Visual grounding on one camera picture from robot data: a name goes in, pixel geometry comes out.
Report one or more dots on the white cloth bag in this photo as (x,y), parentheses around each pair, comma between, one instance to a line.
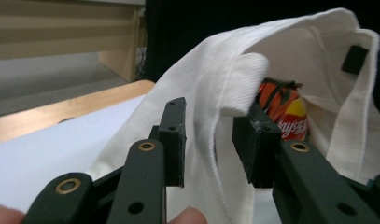
(209,68)

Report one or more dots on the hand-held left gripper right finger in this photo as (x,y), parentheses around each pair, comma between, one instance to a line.
(257,149)

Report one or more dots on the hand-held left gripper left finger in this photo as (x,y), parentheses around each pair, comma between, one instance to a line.
(173,146)

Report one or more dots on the orange red snack packet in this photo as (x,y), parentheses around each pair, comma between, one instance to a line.
(292,119)

